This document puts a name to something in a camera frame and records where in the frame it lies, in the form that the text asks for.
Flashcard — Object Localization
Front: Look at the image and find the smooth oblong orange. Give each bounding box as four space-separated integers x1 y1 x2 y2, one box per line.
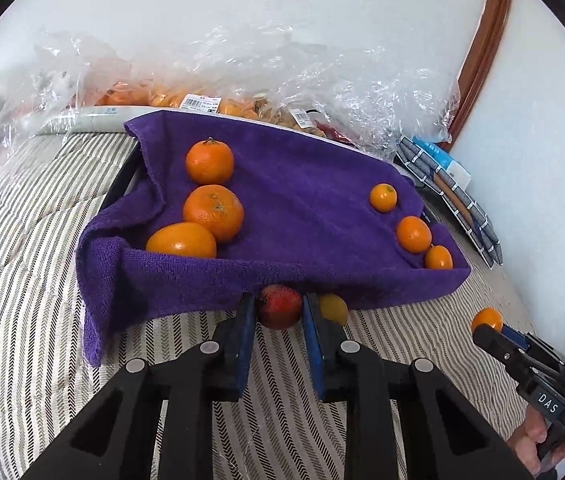
145 222 218 259

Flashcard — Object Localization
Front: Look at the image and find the blue tissue pack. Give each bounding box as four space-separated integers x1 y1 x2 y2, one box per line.
412 136 472 183

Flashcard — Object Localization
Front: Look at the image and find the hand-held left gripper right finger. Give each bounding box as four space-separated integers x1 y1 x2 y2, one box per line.
302 296 533 480

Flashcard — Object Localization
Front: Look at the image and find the striped bed quilt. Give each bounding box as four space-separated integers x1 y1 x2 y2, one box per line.
0 132 538 480

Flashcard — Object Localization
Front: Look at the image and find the purple towel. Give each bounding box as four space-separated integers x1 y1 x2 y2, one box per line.
76 109 472 368

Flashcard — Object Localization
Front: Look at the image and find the clear bag of oranges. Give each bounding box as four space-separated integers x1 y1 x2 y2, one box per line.
0 30 263 171

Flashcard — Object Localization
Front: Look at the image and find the checkered cloth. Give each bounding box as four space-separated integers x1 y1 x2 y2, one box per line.
395 137 505 267

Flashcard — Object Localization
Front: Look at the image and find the red fruit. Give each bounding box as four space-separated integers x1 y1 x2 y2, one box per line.
256 284 304 331

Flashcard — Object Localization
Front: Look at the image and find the large orange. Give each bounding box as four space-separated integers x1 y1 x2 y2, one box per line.
183 184 245 244
185 137 236 186

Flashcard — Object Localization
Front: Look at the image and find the person's right hand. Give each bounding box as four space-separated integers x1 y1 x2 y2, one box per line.
506 407 565 478

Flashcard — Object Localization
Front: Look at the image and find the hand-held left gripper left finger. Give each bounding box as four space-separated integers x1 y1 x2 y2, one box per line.
22 292 258 480

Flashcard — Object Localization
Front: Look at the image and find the yellow-green round fruit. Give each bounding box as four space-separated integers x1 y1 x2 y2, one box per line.
318 294 349 326

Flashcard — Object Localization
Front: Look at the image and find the small mandarin orange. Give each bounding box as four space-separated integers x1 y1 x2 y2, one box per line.
424 245 454 271
395 215 433 254
471 307 504 335
369 183 398 213

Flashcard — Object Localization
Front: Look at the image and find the wooden door frame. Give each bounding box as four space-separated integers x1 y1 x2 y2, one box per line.
449 0 515 146

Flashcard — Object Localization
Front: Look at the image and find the white long box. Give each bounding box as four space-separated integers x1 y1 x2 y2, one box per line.
27 105 403 161

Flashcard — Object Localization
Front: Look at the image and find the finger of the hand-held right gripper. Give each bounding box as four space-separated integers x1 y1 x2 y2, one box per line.
502 325 565 376
472 325 538 386

